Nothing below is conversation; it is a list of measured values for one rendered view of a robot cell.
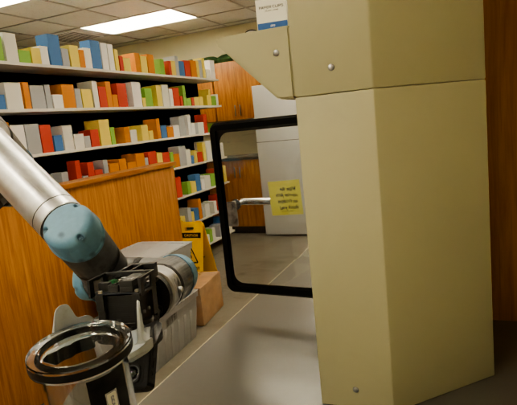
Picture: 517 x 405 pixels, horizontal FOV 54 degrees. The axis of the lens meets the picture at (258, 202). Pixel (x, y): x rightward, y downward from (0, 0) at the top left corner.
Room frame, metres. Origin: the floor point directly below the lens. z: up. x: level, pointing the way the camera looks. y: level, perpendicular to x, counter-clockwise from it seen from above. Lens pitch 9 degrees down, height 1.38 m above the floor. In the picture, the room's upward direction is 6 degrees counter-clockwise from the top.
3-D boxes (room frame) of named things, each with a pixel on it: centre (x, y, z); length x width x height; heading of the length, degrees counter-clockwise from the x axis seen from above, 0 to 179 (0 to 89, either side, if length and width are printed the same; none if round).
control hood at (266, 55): (0.90, -0.08, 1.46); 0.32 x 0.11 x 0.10; 157
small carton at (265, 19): (0.85, -0.06, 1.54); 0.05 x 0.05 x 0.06; 75
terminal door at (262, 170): (1.10, -0.04, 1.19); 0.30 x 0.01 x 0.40; 61
